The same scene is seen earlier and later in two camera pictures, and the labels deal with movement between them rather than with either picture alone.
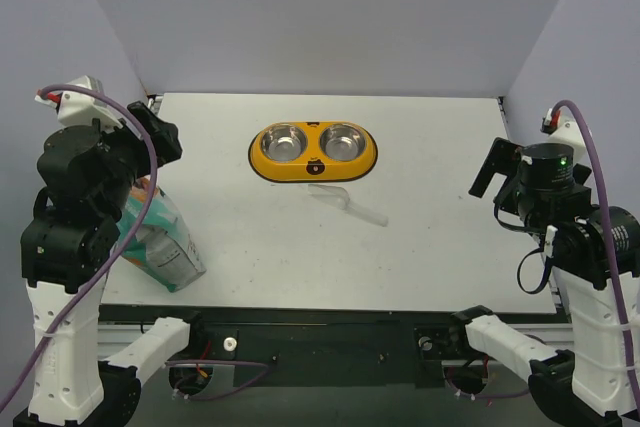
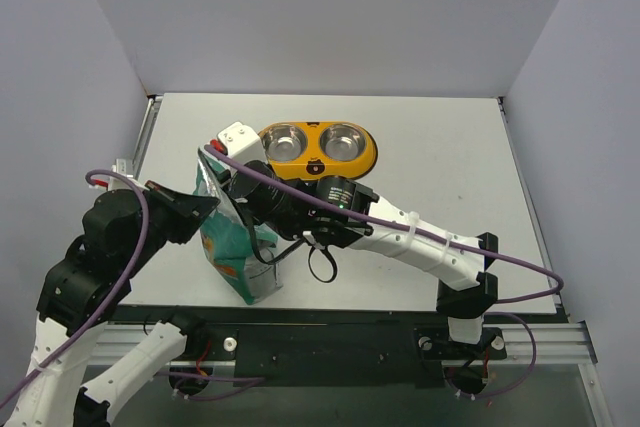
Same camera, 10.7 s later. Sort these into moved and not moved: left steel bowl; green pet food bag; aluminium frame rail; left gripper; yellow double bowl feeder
Moved: green pet food bag; left gripper
Not moved: yellow double bowl feeder; aluminium frame rail; left steel bowl
